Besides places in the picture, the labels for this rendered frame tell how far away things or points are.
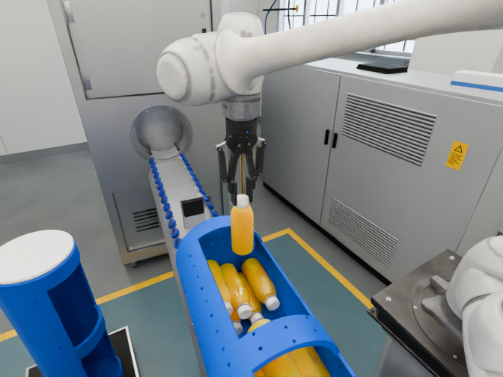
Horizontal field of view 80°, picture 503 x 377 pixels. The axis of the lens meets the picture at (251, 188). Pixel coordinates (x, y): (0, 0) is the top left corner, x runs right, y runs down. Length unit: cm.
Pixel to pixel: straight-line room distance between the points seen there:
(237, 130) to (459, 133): 139
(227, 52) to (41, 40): 451
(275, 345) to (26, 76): 472
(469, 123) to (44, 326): 204
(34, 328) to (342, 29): 133
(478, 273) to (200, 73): 71
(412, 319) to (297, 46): 76
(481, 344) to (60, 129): 501
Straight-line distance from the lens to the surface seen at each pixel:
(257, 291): 94
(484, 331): 71
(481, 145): 185
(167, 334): 221
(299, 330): 67
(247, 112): 68
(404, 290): 103
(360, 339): 223
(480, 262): 85
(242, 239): 86
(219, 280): 89
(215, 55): 51
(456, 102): 188
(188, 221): 140
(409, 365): 108
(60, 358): 155
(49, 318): 138
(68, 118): 510
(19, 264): 133
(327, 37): 51
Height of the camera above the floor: 177
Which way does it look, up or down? 30 degrees down
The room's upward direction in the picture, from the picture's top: straight up
